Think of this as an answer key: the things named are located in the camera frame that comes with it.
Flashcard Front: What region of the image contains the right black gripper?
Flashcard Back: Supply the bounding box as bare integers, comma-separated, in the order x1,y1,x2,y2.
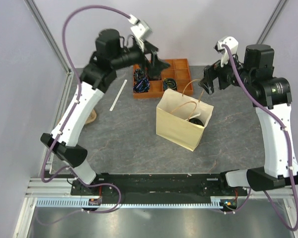
198,49,255,94

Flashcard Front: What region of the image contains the grey cable duct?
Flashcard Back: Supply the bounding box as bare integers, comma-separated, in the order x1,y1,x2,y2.
36,197,227,209

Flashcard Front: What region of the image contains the white straw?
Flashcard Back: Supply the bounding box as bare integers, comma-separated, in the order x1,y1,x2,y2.
187,113,201,121
109,79,128,112

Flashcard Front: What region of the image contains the blue striped item in tray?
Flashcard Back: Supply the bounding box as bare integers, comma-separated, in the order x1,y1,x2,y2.
133,78,150,93

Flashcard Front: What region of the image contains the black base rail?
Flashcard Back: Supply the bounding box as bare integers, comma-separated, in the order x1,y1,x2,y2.
71,173,247,203

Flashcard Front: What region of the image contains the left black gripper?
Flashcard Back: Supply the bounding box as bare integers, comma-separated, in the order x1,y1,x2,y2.
110,38,169,77

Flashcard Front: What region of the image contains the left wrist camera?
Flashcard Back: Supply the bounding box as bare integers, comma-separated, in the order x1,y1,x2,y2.
129,18,152,45

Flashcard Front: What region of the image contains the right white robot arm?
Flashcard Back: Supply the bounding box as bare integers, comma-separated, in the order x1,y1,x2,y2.
199,43,298,195

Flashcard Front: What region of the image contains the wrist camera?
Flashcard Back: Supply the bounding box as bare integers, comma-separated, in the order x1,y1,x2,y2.
214,36,239,68
129,18,152,45

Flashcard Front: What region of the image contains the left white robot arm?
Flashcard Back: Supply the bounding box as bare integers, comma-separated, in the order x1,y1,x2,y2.
40,29,170,195

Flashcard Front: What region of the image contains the kraft paper bag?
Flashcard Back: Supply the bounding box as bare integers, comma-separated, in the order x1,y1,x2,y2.
156,89,214,151

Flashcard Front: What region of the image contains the orange compartment tray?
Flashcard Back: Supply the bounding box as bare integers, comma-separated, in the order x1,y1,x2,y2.
132,59,194,99

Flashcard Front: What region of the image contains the blue yellow item in tray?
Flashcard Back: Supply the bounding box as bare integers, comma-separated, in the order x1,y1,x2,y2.
162,78,177,91

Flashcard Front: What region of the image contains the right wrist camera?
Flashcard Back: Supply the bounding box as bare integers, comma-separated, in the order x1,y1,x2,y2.
214,36,239,68

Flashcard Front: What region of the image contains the dark item in tray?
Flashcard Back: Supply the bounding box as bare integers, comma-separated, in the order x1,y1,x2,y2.
134,68,147,81

